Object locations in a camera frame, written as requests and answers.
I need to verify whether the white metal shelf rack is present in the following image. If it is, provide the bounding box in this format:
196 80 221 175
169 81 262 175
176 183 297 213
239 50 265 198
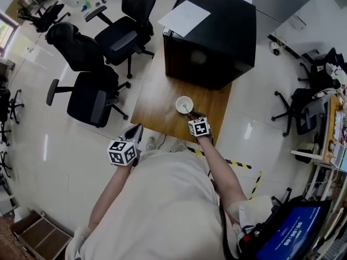
290 148 347 229

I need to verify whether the white extension socket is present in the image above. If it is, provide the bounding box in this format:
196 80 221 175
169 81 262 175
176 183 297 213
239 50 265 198
268 38 286 57

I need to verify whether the yellow black hazard tape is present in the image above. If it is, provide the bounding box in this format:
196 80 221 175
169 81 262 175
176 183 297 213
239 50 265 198
187 146 263 200

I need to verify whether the black recorder box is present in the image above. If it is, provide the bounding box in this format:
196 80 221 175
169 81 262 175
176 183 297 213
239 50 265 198
238 214 278 257

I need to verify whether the cluttered wooden office desk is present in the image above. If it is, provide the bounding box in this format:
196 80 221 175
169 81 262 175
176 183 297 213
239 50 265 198
322 94 347 171

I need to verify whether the black waste bin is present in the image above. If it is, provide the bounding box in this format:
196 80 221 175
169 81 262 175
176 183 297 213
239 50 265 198
294 148 313 165

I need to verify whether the black box cabinet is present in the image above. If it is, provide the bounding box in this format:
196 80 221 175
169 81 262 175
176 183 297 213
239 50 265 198
162 0 257 91

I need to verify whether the person's cream shirt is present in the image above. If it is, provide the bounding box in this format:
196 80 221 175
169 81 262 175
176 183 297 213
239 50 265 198
65 149 273 260

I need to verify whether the black power cable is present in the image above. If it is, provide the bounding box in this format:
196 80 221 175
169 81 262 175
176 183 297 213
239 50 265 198
157 133 168 150

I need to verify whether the person's left forearm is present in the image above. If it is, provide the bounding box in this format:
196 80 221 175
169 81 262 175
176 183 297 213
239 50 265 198
88 163 133 230

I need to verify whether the black chair base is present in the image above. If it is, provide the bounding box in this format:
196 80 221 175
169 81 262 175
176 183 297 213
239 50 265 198
271 187 294 206

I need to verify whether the white jacket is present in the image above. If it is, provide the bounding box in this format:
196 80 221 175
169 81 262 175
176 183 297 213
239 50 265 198
325 62 347 90

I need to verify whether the black office chair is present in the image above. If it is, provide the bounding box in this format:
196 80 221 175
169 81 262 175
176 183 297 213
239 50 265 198
85 0 157 80
297 47 347 90
46 66 132 129
44 22 110 73
17 2 72 34
0 74 25 146
271 87 330 138

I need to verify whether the white paper sheet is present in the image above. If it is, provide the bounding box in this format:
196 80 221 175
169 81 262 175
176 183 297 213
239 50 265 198
157 0 212 38

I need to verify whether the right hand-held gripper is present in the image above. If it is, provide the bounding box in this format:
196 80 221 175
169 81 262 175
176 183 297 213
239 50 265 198
185 112 215 146

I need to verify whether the window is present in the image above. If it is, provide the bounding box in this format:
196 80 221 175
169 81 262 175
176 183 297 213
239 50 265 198
0 10 19 58

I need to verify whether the white bowl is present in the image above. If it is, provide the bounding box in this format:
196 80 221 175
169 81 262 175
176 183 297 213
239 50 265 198
175 95 195 115

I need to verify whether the person's right forearm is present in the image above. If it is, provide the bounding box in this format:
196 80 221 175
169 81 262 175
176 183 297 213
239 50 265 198
198 134 249 209

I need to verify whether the open silver laptop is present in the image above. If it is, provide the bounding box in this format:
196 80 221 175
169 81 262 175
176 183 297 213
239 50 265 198
330 141 347 172

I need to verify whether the grey metal cabinet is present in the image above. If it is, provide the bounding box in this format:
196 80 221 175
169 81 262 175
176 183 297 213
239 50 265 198
252 0 321 45

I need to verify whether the black shoulder strap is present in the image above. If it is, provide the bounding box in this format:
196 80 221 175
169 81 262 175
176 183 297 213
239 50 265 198
210 179 239 259

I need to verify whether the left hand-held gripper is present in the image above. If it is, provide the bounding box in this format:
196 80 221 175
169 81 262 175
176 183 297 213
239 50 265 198
107 123 144 167

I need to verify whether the blue screen laptop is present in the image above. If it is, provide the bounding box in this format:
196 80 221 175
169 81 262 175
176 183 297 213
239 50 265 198
254 199 333 260

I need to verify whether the wooden crate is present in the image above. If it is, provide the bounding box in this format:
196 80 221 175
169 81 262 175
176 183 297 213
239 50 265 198
10 209 74 260

